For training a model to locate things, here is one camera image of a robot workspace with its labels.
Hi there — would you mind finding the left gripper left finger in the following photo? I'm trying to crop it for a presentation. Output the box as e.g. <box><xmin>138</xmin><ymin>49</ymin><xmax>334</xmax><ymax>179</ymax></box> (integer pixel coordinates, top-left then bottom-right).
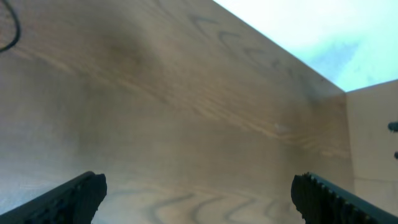
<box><xmin>1</xmin><ymin>171</ymin><xmax>107</xmax><ymax>224</ymax></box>

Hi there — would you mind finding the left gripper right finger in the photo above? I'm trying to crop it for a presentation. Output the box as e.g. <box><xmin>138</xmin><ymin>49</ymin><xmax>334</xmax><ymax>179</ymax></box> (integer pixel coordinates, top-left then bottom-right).
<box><xmin>291</xmin><ymin>172</ymin><xmax>397</xmax><ymax>224</ymax></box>

